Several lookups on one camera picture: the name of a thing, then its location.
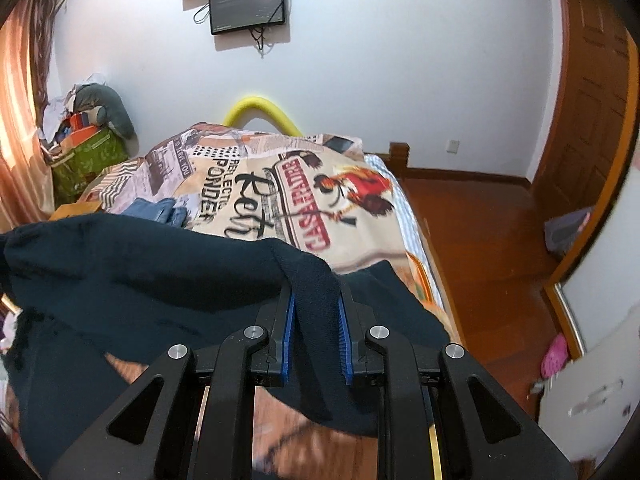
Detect dark navy pants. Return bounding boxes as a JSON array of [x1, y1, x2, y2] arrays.
[[1, 214, 450, 474]]

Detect pink slipper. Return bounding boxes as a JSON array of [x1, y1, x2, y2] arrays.
[[540, 334, 570, 379]]

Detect grey cloth on floor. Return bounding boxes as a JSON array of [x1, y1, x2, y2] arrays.
[[544, 207, 593, 257]]

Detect folded blue jeans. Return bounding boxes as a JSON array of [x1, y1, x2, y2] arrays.
[[122, 198, 188, 228]]

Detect printed bed blanket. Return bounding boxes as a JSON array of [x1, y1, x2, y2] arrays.
[[81, 122, 445, 309]]

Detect orange curtain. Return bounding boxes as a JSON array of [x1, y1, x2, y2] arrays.
[[1, 0, 58, 232]]

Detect green storage bag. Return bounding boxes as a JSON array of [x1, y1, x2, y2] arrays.
[[51, 127, 128, 206]]

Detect wooden door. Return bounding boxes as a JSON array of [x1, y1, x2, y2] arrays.
[[533, 0, 632, 220]]

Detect wooden bed post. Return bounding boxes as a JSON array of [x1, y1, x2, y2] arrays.
[[386, 142, 410, 179]]

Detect white wall socket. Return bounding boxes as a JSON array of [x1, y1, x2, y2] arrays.
[[446, 140, 460, 154]]

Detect yellow foam bed rail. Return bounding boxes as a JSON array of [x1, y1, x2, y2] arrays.
[[222, 96, 304, 138]]

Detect wall-mounted black monitor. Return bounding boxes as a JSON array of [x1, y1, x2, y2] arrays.
[[208, 0, 286, 36]]

